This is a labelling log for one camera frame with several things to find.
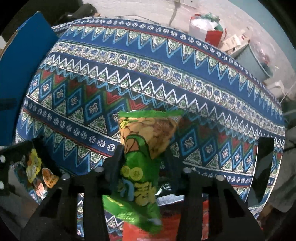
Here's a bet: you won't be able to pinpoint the black yellow snack bag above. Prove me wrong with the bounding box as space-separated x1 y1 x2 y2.
11 148 59 204

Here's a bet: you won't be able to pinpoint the red snack bag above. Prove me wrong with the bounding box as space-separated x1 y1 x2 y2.
122 199 210 241

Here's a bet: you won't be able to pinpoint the silver foil snack bag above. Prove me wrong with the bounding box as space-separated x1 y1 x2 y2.
156 194 185 206

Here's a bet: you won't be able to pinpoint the green peanut snack bag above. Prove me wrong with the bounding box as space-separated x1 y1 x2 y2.
103 110 183 234

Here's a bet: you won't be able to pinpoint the blue patterned tablecloth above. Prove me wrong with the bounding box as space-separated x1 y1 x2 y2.
14 17 286 241

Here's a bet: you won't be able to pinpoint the cardboard pieces by bin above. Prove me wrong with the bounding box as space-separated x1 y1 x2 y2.
219 30 250 55

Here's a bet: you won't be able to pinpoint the grey plug and cable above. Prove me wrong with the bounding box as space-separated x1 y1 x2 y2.
115 0 183 27

